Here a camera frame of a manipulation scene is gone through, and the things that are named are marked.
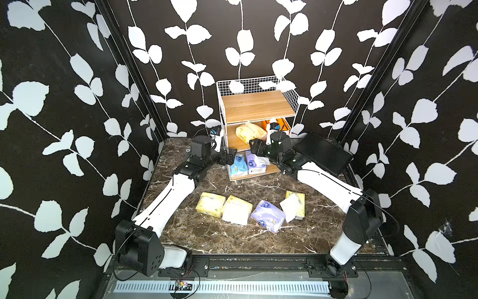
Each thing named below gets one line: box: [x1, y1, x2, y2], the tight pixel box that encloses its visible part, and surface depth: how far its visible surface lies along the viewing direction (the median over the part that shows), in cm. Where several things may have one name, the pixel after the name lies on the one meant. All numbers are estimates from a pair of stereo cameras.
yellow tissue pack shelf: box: [235, 123, 268, 145], surface depth 86 cm
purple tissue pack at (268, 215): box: [250, 199, 286, 233], surface depth 85 cm
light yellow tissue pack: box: [195, 191, 226, 218], surface depth 90 cm
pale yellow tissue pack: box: [279, 189, 305, 224], surface depth 88 cm
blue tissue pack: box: [229, 153, 249, 178], surface depth 100 cm
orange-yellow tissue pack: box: [221, 194, 253, 226], surface depth 88 cm
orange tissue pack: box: [261, 117, 291, 133], surface depth 85 cm
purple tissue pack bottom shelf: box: [245, 150, 271, 175], surface depth 100 cm
